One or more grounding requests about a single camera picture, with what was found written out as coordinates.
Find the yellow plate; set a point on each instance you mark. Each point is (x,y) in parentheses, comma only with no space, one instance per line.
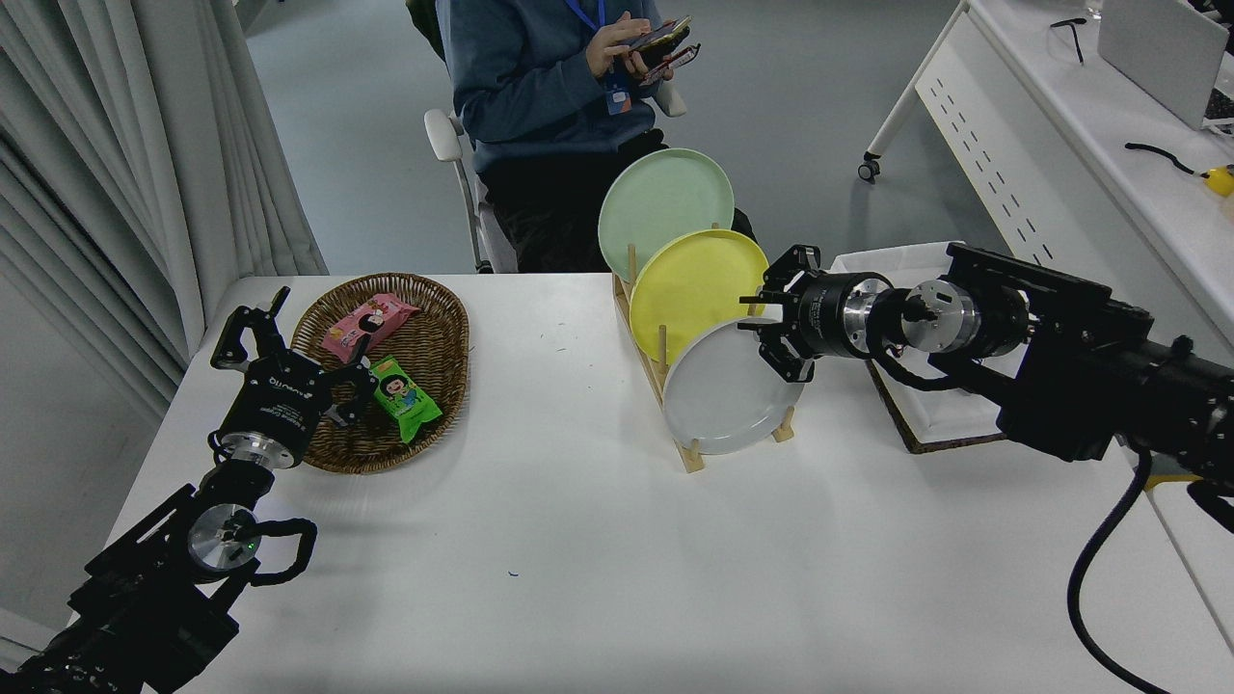
(689,289)

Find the pink snack packet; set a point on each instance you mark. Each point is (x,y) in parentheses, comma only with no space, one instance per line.
(371,323)

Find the pale green plate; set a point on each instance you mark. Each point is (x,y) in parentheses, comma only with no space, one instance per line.
(660,198)

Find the wooden plate rack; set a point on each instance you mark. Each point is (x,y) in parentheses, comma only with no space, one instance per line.
(690,458)

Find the phone with dark case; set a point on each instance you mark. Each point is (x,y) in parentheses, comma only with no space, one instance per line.
(665,34)

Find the white cloth-lined tray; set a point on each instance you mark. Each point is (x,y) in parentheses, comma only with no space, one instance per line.
(887,260)

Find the small white side table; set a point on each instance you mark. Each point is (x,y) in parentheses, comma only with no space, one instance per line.
(1195,578)

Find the brown wicker basket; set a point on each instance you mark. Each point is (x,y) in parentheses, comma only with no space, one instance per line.
(434,328)

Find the grey plate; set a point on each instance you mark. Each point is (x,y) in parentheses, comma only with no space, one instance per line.
(718,405)

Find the pale grey curtain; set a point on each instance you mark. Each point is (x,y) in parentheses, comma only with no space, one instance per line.
(96,145)

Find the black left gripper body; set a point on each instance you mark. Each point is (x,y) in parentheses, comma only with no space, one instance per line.
(275,400)

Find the person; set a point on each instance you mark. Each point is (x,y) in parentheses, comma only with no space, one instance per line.
(540,96)

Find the green snack packet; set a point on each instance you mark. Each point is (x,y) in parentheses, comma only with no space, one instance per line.
(405,397)

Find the yellow round object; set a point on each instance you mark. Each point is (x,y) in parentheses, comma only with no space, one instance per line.
(1221,181)

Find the person's right hand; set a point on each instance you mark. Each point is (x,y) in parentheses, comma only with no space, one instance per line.
(609,43)

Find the white office chair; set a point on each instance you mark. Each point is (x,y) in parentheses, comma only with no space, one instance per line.
(443,135)

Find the silver laptop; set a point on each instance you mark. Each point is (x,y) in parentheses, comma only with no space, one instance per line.
(1157,48)

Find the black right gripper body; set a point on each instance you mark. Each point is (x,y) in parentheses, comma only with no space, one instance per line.
(824,316)

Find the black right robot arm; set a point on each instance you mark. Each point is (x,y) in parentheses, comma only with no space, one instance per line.
(1070,376)

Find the dark green chair backrest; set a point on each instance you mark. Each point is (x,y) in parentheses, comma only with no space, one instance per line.
(427,29)

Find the white desk with perforated panel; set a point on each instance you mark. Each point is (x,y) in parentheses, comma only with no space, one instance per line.
(1032,48)

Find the person's left hand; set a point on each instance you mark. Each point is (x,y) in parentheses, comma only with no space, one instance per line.
(651,73)

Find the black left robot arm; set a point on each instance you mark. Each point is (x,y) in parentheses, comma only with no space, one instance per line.
(145,588)

